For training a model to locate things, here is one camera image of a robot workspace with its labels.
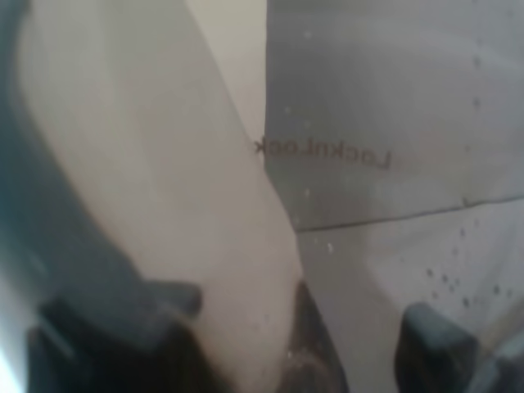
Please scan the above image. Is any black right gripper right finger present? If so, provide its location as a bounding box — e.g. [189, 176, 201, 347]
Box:
[393, 301, 494, 392]

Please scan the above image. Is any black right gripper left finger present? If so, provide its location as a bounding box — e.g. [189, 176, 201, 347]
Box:
[26, 297, 229, 392]

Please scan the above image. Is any smoky transparent water bottle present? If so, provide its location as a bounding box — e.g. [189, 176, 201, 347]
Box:
[1, 1, 523, 392]

